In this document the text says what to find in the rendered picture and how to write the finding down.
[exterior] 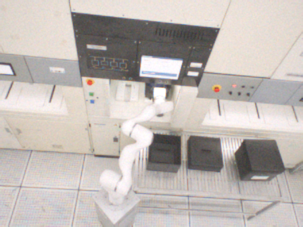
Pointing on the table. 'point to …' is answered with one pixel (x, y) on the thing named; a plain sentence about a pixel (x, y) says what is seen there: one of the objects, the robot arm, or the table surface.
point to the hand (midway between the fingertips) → (159, 84)
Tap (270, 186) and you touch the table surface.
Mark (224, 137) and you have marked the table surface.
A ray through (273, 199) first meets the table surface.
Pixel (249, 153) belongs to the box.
